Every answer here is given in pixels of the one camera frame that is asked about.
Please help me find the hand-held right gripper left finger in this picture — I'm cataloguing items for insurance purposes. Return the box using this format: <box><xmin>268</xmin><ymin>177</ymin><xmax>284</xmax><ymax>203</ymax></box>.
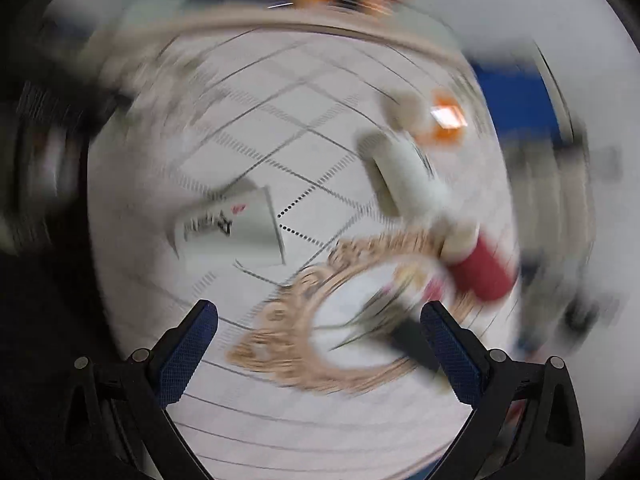
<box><xmin>65</xmin><ymin>300</ymin><xmax>221</xmax><ymax>480</ymax></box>

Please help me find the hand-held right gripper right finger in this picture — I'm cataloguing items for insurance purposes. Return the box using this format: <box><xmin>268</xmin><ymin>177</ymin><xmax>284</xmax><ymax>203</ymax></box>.
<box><xmin>420</xmin><ymin>301</ymin><xmax>586</xmax><ymax>480</ymax></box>

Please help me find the red and white cup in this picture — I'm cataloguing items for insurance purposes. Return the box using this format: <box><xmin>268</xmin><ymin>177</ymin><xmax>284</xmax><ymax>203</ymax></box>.
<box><xmin>442</xmin><ymin>222</ymin><xmax>517</xmax><ymax>303</ymax></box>

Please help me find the dark object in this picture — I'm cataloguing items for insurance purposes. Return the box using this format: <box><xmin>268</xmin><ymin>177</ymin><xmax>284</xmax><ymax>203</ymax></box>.
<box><xmin>330</xmin><ymin>285</ymin><xmax>451</xmax><ymax>378</ymax></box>

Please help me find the white printed card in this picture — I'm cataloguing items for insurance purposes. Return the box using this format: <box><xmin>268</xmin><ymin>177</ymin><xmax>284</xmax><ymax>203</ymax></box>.
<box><xmin>169</xmin><ymin>184</ymin><xmax>287</xmax><ymax>267</ymax></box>

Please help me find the white cylinder roll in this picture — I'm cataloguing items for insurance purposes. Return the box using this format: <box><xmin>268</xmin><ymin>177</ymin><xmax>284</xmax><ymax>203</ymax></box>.
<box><xmin>356</xmin><ymin>127</ymin><xmax>453</xmax><ymax>223</ymax></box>

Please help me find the orange and white box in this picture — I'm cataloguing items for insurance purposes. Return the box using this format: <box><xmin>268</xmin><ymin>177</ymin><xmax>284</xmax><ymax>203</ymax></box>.
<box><xmin>422</xmin><ymin>89</ymin><xmax>472</xmax><ymax>146</ymax></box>

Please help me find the blue panel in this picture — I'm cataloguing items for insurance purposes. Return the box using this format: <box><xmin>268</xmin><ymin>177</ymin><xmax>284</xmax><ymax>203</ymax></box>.
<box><xmin>472</xmin><ymin>57</ymin><xmax>563</xmax><ymax>133</ymax></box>

